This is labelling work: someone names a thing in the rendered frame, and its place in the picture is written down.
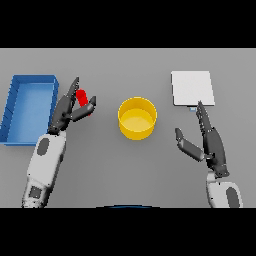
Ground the red beaker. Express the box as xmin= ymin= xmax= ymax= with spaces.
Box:
xmin=75 ymin=88 xmax=93 ymax=117

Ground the blue tray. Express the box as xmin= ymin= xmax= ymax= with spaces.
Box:
xmin=0 ymin=74 xmax=60 ymax=147

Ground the pale square measuring scale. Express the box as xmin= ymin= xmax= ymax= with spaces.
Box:
xmin=170 ymin=70 xmax=216 ymax=112

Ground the yellow bowl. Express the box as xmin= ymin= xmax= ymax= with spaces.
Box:
xmin=117 ymin=96 xmax=158 ymax=141

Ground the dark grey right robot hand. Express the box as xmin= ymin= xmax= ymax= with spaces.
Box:
xmin=174 ymin=100 xmax=231 ymax=179

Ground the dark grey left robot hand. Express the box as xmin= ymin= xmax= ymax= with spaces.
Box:
xmin=47 ymin=76 xmax=98 ymax=136

